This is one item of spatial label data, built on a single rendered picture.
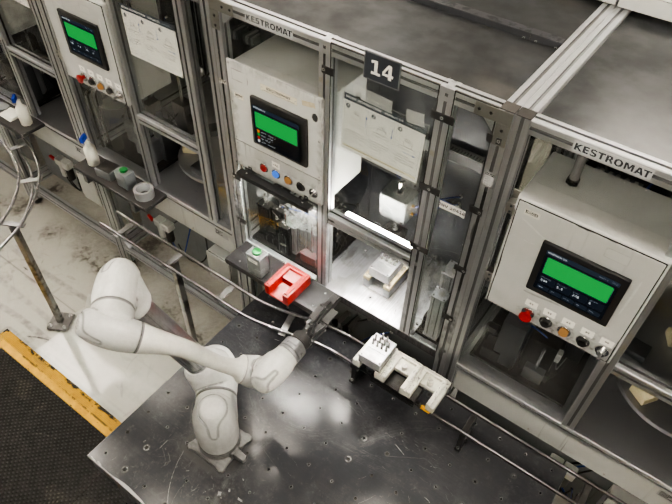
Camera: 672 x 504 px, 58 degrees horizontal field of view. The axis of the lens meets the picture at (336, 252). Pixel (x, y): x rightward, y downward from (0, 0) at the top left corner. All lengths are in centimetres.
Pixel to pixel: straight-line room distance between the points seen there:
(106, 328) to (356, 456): 109
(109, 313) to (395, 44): 117
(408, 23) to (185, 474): 177
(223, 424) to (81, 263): 217
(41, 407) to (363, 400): 179
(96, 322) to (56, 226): 263
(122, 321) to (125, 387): 163
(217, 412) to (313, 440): 43
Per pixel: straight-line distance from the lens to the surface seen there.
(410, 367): 246
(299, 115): 211
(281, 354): 210
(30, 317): 402
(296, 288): 254
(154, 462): 253
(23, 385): 373
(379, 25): 205
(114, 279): 201
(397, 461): 247
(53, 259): 429
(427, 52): 193
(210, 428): 228
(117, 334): 192
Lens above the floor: 292
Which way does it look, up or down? 47 degrees down
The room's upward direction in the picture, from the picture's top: 2 degrees clockwise
